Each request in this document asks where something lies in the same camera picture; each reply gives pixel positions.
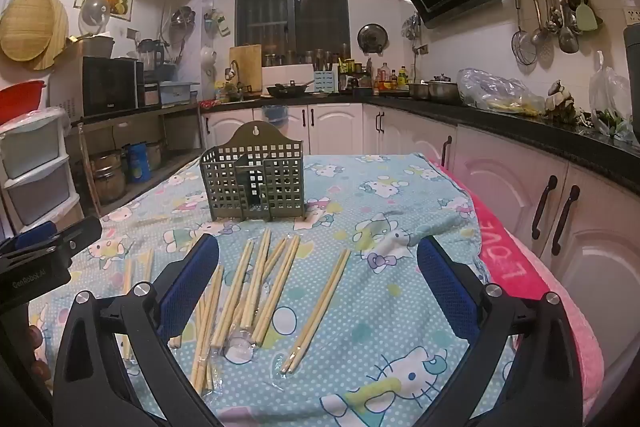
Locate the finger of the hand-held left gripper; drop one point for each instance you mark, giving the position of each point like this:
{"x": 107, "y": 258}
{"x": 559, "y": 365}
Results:
{"x": 75, "y": 234}

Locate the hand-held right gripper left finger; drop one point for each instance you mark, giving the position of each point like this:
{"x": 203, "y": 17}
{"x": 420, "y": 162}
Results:
{"x": 192, "y": 279}

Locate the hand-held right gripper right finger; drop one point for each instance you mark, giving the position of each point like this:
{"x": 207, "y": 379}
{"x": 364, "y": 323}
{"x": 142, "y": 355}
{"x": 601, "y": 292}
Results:
{"x": 445, "y": 287}

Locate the pile of wooden chopsticks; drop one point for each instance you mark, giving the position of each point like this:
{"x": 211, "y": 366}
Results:
{"x": 233, "y": 292}

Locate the green perforated chopstick holder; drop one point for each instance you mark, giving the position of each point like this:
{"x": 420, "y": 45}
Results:
{"x": 280, "y": 187}

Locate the row of hanging kitchen utensils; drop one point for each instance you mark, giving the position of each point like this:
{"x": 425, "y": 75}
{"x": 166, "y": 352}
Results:
{"x": 555, "y": 7}

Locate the person's left hand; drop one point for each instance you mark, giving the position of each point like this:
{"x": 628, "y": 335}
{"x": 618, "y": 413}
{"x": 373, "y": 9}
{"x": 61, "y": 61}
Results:
{"x": 39, "y": 352}

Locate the large steel stock pot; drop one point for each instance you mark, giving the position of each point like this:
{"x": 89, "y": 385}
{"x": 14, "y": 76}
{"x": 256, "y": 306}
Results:
{"x": 107, "y": 179}

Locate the cartoon cat printed blanket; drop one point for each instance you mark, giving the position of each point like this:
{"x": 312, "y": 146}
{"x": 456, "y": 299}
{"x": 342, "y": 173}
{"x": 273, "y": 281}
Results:
{"x": 380, "y": 307}

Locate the pink blanket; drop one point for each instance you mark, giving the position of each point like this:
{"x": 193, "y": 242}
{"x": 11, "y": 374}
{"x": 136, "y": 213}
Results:
{"x": 510, "y": 257}

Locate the white plastic drawer unit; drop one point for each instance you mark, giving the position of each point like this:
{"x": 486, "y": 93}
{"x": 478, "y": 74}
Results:
{"x": 35, "y": 167}

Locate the blue tin can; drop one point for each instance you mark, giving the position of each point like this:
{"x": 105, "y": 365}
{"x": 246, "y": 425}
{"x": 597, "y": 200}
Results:
{"x": 139, "y": 162}

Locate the white kitchen cabinets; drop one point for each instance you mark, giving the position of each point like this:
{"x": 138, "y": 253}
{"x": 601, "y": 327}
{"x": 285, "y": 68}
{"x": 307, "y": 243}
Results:
{"x": 500, "y": 177}

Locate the red plastic basin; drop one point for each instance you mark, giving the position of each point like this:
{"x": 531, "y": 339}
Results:
{"x": 20, "y": 99}

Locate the black microwave oven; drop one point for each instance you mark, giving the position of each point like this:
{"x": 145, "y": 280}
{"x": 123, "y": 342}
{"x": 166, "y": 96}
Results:
{"x": 107, "y": 84}

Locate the wooden shelf rack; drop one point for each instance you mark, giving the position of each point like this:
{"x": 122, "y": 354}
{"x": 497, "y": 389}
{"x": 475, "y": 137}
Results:
{"x": 175, "y": 109}

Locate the blue dish drainer box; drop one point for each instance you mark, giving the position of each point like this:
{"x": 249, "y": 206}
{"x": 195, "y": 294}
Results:
{"x": 177, "y": 93}

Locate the blue plastic bag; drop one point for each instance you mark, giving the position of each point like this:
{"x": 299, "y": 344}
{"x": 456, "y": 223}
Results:
{"x": 274, "y": 114}

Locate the black blender jug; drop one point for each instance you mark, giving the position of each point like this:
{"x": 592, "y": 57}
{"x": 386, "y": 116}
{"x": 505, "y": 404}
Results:
{"x": 150, "y": 54}

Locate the steel cooking pot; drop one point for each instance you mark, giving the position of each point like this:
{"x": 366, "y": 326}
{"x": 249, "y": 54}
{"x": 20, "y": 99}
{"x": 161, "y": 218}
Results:
{"x": 442, "y": 91}

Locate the round wooden board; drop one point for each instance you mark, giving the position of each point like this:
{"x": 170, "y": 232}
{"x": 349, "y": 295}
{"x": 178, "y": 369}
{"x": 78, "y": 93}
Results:
{"x": 60, "y": 37}

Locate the clear plastic bag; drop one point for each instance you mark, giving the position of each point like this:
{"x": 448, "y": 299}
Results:
{"x": 495, "y": 92}

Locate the black wok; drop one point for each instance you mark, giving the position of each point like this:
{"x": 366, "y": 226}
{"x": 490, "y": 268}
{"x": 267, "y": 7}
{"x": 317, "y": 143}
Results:
{"x": 287, "y": 90}

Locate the kitchen faucet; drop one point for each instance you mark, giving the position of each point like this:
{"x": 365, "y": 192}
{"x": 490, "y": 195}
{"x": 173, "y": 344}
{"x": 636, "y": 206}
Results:
{"x": 234, "y": 72}

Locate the row of condiment bottles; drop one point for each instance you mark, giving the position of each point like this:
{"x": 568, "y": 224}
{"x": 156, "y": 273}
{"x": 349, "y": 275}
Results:
{"x": 390, "y": 79}

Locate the round bamboo lid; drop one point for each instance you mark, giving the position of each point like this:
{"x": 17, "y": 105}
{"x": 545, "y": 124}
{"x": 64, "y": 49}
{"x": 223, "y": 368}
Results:
{"x": 25, "y": 24}

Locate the wooden cutting board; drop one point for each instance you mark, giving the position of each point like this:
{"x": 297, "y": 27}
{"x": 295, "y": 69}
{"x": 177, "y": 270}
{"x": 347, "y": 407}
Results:
{"x": 246, "y": 69}

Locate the brown vegetable bundle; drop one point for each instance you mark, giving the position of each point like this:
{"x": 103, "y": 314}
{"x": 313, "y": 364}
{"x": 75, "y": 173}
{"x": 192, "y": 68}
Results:
{"x": 560, "y": 99}

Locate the glass pot lid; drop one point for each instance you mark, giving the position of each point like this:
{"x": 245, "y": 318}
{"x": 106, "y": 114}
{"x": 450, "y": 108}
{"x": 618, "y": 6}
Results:
{"x": 95, "y": 14}

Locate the blue knife block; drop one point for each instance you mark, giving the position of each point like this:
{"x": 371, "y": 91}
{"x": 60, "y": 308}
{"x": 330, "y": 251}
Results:
{"x": 326, "y": 82}

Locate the hanging steel bowls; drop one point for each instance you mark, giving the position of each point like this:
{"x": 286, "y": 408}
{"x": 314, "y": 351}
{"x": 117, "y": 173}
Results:
{"x": 181, "y": 19}

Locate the row of glass jars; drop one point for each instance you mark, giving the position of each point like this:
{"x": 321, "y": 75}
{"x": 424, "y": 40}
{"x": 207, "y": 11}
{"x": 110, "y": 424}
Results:
{"x": 310, "y": 56}

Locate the white plastic bag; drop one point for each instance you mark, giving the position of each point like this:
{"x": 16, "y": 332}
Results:
{"x": 607, "y": 92}

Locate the grey tall container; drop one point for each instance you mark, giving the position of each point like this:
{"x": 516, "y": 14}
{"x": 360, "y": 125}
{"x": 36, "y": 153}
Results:
{"x": 632, "y": 72}

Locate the steel wall pot lid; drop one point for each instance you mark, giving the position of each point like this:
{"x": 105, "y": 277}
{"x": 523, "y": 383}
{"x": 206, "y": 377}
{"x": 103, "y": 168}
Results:
{"x": 372, "y": 38}

